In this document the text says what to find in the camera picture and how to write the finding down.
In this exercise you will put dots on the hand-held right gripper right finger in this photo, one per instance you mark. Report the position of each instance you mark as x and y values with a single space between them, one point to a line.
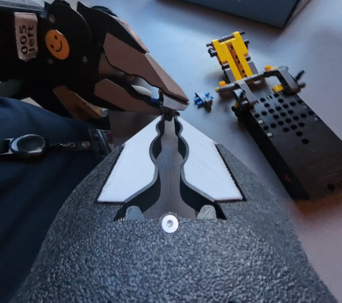
208 172

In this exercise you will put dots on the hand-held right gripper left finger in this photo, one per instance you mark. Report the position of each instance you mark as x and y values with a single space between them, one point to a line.
131 172

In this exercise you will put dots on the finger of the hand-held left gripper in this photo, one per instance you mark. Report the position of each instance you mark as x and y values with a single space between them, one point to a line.
117 94
139 65

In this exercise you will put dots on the small grey yellow brick assembly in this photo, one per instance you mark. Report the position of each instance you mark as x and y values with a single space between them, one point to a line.
161 101

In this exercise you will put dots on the grey connector with blue pins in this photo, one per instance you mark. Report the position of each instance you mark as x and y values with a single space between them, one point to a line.
204 98

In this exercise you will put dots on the black perforated battery box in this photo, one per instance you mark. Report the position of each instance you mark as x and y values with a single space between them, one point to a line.
288 142

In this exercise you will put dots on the yellow grey brick arm assembly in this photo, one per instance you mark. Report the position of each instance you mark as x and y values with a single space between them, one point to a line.
235 57

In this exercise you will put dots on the grey desk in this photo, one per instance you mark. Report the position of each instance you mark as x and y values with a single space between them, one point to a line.
173 41

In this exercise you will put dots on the person's left hand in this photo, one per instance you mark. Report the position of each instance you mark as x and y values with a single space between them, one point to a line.
129 32

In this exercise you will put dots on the clear badge holder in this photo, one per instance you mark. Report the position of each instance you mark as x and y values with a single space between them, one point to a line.
100 138

